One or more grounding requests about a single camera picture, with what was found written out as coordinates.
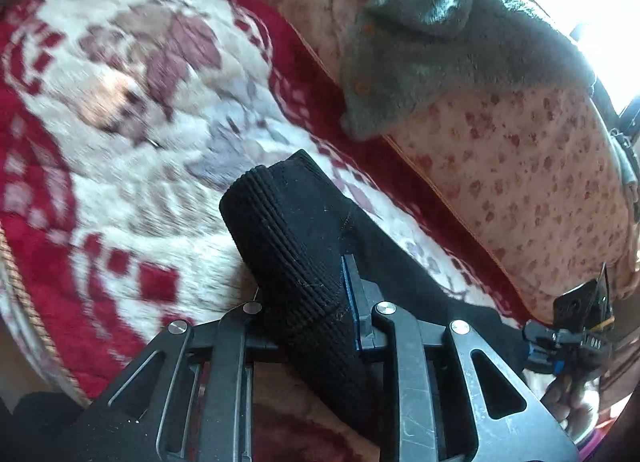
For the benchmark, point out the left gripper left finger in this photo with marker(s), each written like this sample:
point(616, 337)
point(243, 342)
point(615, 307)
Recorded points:
point(188, 396)

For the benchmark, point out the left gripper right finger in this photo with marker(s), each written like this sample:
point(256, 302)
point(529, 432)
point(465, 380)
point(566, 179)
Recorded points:
point(446, 394)

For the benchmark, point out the black knit pants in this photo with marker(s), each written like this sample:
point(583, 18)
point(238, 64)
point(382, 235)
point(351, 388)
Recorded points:
point(292, 226)

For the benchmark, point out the right hand white glove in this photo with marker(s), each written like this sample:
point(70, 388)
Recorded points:
point(575, 405)

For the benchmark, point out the pink floral quilt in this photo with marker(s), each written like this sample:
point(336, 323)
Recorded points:
point(530, 175)

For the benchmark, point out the red white floral blanket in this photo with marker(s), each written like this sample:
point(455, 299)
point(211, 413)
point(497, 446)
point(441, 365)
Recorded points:
point(123, 123)

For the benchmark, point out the grey fleece jacket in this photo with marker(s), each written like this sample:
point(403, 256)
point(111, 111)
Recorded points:
point(401, 54)

